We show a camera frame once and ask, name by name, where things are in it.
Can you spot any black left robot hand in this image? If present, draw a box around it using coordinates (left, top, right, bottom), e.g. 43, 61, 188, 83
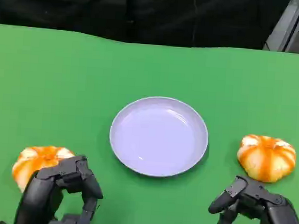
0, 149, 108, 224

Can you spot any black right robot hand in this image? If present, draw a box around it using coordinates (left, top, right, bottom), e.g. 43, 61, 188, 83
207, 173, 299, 224

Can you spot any orange and white bread roll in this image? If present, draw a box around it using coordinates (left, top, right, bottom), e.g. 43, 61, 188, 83
10, 143, 76, 197
234, 133, 298, 185

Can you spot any lilac plate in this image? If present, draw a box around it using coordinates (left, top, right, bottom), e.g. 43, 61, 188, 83
106, 93, 212, 181

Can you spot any black backdrop curtain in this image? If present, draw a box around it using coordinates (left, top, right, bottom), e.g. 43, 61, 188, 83
0, 0, 291, 54

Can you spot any grey metal frame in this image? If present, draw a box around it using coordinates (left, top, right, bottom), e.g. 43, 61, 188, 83
262, 0, 299, 54

